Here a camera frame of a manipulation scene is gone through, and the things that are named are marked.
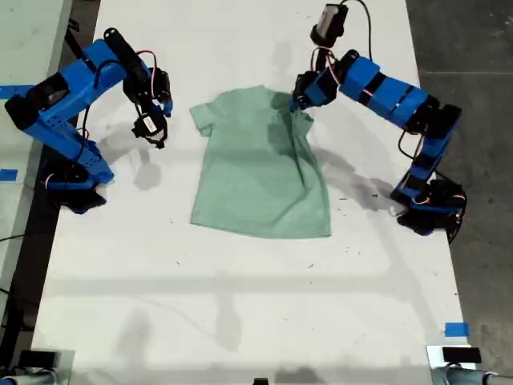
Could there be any pale green T-shirt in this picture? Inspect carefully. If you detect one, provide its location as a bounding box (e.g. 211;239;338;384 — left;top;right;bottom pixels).
188;84;333;241

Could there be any black stand bar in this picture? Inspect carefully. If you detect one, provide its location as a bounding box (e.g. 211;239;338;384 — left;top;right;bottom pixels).
63;15;90;71

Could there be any long blue tape strip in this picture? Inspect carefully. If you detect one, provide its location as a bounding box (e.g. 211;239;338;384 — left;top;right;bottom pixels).
0;84;37;99

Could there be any pale side table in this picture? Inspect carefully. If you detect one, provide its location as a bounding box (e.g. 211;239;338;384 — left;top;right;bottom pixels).
0;0;75;318

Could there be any grey plate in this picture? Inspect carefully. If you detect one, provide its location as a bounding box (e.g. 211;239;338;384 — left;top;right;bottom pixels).
11;348;76;385

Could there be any square blue tape patch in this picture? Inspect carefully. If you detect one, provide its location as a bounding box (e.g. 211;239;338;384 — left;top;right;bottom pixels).
444;322;470;338

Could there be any black box on grey plate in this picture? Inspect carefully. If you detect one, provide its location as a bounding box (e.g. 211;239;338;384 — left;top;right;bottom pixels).
18;349;57;368

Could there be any black box on white plate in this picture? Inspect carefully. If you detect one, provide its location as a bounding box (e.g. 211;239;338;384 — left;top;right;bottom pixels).
441;346;482;364

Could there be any grey tube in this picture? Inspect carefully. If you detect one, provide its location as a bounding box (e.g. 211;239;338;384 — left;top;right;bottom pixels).
0;371;61;385
430;365;513;385

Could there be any camera black stalk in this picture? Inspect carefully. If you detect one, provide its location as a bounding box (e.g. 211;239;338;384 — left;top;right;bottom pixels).
312;43;336;75
135;99;156;121

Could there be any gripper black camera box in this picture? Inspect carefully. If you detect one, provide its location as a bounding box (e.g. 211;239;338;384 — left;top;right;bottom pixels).
310;3;349;47
131;114;168;150

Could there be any camera black cable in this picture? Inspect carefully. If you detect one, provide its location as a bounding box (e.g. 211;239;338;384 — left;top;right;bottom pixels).
338;0;374;61
79;58;121;140

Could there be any black base cable loop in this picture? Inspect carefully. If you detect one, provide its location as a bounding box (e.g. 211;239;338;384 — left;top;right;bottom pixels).
446;216;468;245

